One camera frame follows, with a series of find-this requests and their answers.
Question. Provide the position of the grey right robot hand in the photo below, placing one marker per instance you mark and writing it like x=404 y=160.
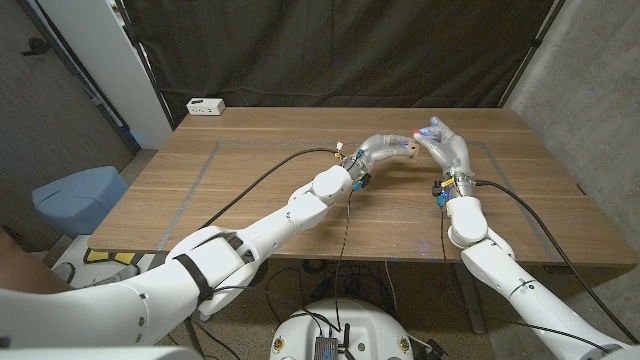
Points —
x=450 y=147

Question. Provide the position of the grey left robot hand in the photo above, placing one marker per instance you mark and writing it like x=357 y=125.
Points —
x=372 y=149

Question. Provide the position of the small wooden block with holes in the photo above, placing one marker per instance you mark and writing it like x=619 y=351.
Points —
x=414 y=150

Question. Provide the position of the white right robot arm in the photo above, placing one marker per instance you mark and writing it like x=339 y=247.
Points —
x=500 y=260

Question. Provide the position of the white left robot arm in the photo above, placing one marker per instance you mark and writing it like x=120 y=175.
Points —
x=280 y=225

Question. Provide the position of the black curtain backdrop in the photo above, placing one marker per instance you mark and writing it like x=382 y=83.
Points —
x=340 y=50

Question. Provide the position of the grey table leg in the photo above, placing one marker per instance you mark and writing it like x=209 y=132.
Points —
x=472 y=310

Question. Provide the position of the white power strip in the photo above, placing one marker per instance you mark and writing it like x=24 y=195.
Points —
x=205 y=106

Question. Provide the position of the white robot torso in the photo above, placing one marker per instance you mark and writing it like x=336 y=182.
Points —
x=360 y=325

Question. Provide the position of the grey electronics box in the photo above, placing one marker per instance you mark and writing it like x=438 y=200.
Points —
x=326 y=347

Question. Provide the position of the white cabinet panel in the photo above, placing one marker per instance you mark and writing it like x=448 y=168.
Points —
x=110 y=65

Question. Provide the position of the blue padded stool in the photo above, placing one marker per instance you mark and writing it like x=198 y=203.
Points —
x=75 y=200

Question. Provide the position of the person's bare leg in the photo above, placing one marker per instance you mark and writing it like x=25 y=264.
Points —
x=25 y=272

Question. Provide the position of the black frame pole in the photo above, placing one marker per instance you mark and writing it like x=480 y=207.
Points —
x=530 y=50
x=145 y=65

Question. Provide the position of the black wall rail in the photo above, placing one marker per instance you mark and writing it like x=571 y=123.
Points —
x=75 y=75

